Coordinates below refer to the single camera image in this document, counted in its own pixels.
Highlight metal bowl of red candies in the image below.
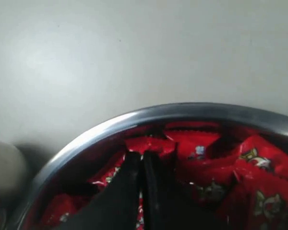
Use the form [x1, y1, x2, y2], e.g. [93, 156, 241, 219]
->
[6, 103, 288, 230]

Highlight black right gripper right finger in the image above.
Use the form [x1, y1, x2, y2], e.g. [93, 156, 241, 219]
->
[143, 151, 228, 230]

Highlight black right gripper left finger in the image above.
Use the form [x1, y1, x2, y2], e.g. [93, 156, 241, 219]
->
[55, 153, 141, 230]

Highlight stainless steel cup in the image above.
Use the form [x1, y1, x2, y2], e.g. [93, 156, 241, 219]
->
[0, 142, 29, 202]

